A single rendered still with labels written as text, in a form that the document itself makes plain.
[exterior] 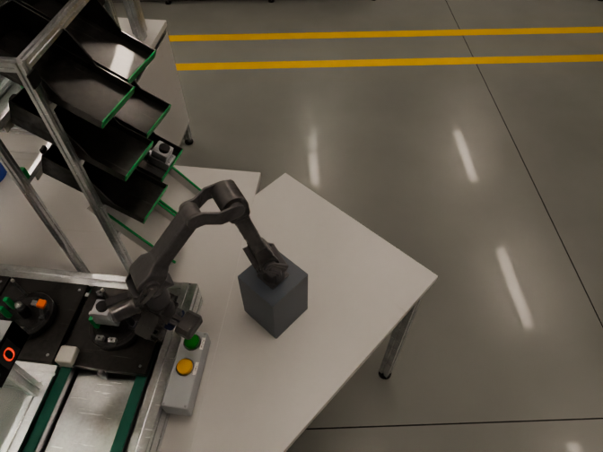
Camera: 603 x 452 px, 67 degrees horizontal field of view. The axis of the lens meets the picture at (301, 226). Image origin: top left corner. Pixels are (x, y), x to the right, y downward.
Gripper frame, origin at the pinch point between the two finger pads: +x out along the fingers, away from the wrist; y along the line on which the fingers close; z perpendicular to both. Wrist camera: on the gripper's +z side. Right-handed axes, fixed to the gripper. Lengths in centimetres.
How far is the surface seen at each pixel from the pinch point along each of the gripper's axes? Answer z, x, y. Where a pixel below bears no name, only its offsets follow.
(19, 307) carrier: 14.2, 3.0, -40.0
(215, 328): -10.5, 21.2, 3.2
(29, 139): -47, 22, -115
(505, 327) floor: -106, 108, 99
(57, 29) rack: -26, -57, -32
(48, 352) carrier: 19.2, 10.0, -28.1
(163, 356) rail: 5.8, 11.0, -0.7
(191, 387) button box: 9.3, 10.9, 10.9
